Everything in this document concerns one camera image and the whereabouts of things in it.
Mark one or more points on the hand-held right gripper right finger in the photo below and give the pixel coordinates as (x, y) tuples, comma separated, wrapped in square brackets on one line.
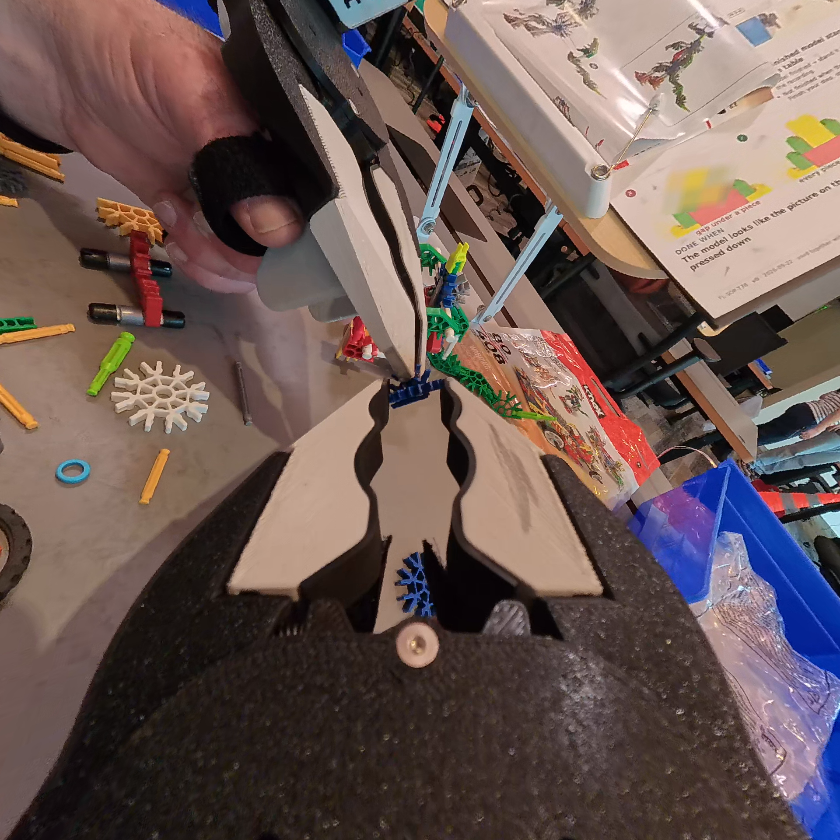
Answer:
[(525, 525)]

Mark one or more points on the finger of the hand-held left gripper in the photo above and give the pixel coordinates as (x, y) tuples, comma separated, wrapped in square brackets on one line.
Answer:
[(410, 275), (367, 275)]

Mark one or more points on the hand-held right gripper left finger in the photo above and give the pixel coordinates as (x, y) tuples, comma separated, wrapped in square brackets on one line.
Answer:
[(308, 525)]

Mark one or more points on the blue snowflake connector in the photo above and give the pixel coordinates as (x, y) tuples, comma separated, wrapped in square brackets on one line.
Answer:
[(415, 584), (413, 392)]

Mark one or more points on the person's left hand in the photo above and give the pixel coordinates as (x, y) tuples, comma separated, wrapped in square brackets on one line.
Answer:
[(118, 79)]

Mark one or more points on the colourful construction toy model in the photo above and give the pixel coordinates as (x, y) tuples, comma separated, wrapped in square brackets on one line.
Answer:
[(446, 321)]

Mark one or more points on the orange red toy package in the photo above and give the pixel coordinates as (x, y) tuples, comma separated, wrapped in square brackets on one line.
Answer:
[(577, 394)]

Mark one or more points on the grey metal pin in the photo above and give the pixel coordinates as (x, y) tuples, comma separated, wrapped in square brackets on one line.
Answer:
[(243, 394)]

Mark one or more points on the short yellow rod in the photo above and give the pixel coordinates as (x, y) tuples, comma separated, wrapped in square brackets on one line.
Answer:
[(46, 331), (154, 476), (16, 407)]

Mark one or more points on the white wooden book stand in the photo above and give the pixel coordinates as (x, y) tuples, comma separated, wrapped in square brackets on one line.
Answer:
[(525, 111)]

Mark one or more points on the white snowflake connector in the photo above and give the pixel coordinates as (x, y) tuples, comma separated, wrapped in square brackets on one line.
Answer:
[(161, 380)]

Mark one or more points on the yellow snowflake connector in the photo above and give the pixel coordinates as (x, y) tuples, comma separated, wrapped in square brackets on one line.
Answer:
[(131, 220)]

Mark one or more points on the red connector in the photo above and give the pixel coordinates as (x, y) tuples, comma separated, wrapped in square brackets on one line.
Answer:
[(145, 282)]

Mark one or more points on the short lime green rod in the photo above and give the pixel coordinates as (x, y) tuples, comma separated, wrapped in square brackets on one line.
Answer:
[(110, 363)]

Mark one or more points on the clear plastic parts bag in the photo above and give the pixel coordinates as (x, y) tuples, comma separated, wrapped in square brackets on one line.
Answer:
[(754, 656)]

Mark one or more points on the long yellow rod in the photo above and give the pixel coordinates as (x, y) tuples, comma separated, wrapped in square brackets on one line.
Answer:
[(33, 161)]

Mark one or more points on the orange traffic cone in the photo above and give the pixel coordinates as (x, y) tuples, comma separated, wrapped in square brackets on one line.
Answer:
[(800, 504)]

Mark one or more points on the black rubber tyre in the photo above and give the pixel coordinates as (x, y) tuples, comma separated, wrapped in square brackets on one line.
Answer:
[(13, 558)]

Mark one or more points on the model picture instruction booklet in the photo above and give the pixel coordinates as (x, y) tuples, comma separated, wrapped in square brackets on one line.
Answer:
[(656, 52)]

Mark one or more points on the block picture instruction sheet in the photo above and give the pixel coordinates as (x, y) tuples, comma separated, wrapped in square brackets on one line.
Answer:
[(754, 216)]

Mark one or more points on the green bar connector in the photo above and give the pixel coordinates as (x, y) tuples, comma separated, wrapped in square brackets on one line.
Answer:
[(16, 323)]

